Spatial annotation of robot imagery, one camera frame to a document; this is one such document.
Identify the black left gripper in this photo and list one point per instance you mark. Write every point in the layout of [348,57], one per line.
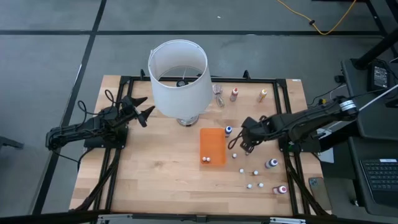
[124,110]

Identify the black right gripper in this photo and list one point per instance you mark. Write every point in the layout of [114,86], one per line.
[256,129]

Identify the blue food coloring bottle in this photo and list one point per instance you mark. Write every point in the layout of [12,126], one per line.
[228,130]

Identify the yellow food coloring bottle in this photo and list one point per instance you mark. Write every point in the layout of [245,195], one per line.
[262,95]

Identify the red food coloring bottle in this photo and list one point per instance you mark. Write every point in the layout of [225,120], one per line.
[234,95]

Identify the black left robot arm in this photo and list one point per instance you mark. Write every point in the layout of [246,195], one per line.
[77,129]

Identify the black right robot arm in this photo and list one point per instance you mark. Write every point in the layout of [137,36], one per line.
[311,119]

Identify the purple food coloring bottle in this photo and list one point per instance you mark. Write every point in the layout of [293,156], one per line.
[272,163]

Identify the pink food coloring bottle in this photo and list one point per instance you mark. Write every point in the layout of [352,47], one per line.
[281,189]

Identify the white shade silver table lamp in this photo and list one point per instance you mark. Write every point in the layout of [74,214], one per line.
[183,96]

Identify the orange translucent plastic container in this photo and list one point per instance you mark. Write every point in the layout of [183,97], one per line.
[212,143]

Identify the clear plastic wrapper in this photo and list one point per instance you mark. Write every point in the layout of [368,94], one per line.
[217,90]

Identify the black side desk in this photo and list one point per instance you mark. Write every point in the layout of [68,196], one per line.
[373,124]

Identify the black laptop keyboard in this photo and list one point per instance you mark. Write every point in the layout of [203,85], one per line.
[382,182]

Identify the grey chair base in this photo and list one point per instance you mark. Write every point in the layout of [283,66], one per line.
[9,142]

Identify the black stand leg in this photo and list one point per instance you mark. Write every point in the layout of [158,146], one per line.
[377,48]

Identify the black aluminium table frame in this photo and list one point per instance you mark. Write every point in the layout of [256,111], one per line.
[248,80]

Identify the silver metal bracket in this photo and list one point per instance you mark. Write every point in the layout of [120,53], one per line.
[115,217]
[287,220]

